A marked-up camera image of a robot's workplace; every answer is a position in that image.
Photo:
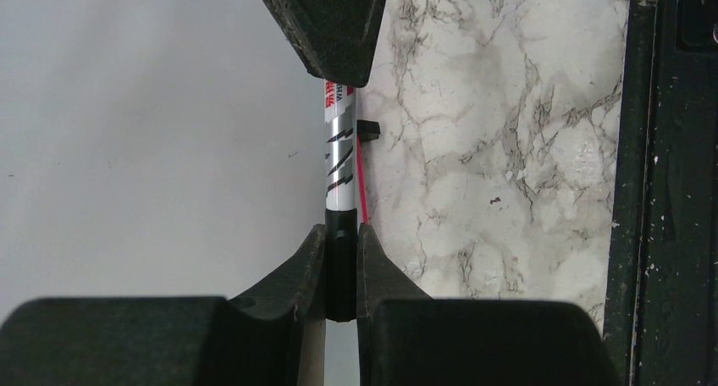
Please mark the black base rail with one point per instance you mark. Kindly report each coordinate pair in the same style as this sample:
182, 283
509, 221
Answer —
660, 325

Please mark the red framed whiteboard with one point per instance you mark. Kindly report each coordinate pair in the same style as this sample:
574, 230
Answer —
152, 147

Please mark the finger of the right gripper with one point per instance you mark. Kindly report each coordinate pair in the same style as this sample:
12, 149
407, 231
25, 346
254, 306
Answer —
335, 39

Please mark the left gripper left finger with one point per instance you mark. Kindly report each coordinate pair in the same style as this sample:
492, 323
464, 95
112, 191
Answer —
271, 334

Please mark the black whiteboard foot clip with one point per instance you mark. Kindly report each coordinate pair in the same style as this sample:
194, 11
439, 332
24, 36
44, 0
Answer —
367, 130

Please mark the white whiteboard marker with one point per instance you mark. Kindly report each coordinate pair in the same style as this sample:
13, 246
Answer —
340, 148

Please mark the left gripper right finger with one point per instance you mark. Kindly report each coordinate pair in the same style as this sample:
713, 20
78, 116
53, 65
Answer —
409, 338

